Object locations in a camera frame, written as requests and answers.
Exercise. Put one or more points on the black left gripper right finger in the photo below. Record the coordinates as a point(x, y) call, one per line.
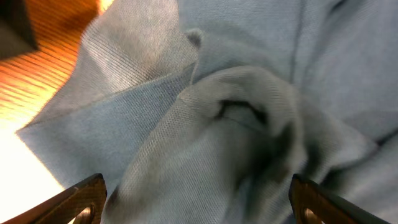
point(312, 204)

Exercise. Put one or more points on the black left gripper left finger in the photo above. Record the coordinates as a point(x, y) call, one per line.
point(81, 203)

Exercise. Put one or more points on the blue polo shirt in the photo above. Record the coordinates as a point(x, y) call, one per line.
point(202, 111)

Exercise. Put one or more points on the folded black shirt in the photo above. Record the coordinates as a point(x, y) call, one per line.
point(17, 35)

